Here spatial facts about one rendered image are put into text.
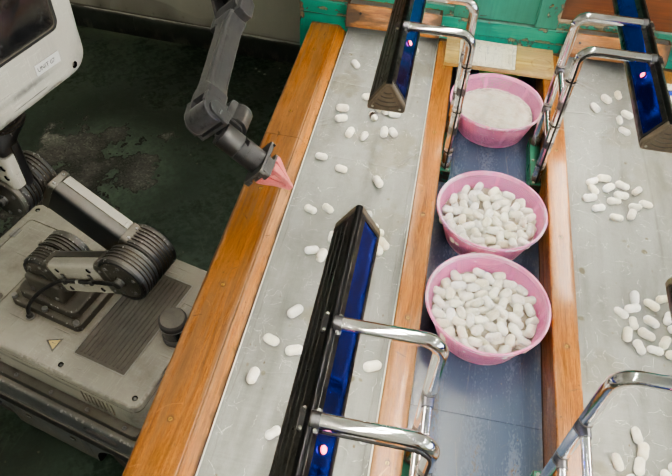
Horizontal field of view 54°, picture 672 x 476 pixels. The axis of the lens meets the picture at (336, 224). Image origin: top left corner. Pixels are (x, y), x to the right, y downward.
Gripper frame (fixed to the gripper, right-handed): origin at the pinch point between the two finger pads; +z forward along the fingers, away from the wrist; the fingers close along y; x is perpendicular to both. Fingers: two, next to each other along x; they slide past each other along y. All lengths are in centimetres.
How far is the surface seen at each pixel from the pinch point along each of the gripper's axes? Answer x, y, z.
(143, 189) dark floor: 116, 69, -5
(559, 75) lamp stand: -47, 42, 37
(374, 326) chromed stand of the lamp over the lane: -37, -52, 2
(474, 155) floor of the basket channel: -15, 41, 45
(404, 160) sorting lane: -7.6, 27.2, 25.9
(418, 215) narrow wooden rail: -13.3, 5.7, 28.6
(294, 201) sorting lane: 8.5, 5.9, 7.1
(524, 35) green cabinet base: -32, 86, 44
